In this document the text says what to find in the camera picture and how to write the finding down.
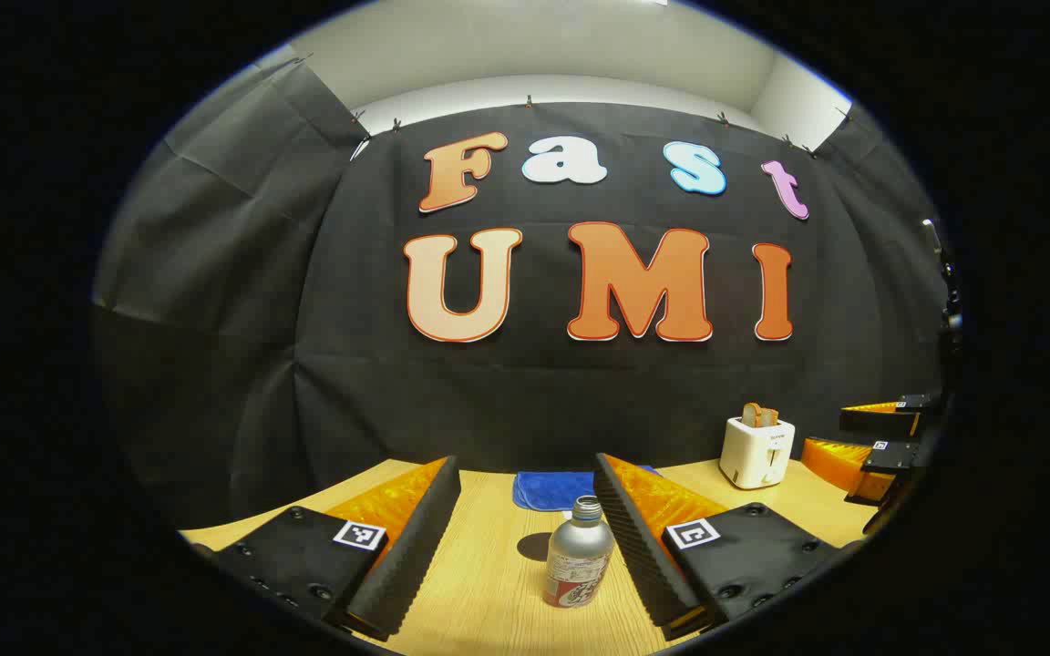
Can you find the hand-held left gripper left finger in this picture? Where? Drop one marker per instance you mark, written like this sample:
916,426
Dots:
416,547

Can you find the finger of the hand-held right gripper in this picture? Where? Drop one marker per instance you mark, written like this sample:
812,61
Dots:
890,456
880,421

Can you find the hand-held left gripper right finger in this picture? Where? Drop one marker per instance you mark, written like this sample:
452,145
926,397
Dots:
634,556

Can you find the silver water bottle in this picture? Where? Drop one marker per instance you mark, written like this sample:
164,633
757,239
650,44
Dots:
580,556

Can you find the blue towel cloth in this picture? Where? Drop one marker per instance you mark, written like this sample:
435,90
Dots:
548,487

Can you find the toast slice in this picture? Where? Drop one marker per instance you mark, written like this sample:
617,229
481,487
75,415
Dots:
751,415
768,418

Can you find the white toaster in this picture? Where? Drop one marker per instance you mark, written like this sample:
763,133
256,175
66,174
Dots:
753,456

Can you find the black backdrop cloth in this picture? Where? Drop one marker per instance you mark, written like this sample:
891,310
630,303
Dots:
580,392

